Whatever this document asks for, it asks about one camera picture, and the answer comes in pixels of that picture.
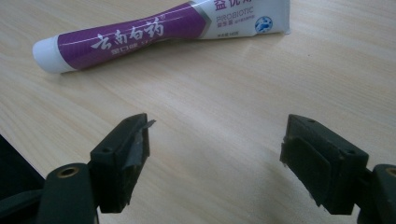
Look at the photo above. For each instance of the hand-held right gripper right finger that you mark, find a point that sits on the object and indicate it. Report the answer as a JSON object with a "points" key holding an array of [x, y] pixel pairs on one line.
{"points": [[323, 161]]}

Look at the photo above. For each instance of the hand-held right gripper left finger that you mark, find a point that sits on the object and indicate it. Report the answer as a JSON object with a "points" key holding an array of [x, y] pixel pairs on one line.
{"points": [[123, 161]]}

